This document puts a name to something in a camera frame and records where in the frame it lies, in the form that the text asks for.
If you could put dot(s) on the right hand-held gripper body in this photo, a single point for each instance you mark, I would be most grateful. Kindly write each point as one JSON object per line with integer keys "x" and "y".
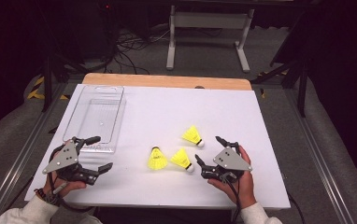
{"x": 231, "y": 160}

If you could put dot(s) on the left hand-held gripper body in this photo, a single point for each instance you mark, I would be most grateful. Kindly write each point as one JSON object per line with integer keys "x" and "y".
{"x": 63, "y": 158}

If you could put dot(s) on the yellow plastic shuttlecock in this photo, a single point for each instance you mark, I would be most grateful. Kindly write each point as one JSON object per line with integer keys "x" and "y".
{"x": 192, "y": 135}
{"x": 181, "y": 158}
{"x": 157, "y": 160}

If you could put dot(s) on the clear plastic container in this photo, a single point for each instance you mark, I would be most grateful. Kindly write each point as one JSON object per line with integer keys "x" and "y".
{"x": 102, "y": 118}

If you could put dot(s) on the person's left hand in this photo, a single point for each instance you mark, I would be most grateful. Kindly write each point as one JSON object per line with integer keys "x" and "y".
{"x": 64, "y": 186}

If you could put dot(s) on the person's right hand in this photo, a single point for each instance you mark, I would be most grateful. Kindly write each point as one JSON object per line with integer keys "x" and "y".
{"x": 245, "y": 189}

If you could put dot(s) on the dark wristband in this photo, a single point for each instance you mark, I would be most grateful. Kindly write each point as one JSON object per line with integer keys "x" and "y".
{"x": 44, "y": 196}

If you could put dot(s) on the yellow black floor tape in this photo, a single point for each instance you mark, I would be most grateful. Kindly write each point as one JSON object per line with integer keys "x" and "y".
{"x": 33, "y": 93}

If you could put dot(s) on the black tripod stand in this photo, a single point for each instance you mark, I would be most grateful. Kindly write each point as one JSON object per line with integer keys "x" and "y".
{"x": 46, "y": 84}

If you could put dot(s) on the black metal stand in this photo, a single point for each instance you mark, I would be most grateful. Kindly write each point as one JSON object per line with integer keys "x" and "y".
{"x": 302, "y": 90}

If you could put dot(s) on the white metal stand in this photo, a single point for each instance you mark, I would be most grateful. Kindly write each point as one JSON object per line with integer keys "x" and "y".
{"x": 211, "y": 20}

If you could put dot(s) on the aluminium floor rail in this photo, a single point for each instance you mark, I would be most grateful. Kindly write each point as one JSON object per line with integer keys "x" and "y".
{"x": 21, "y": 161}
{"x": 318, "y": 155}

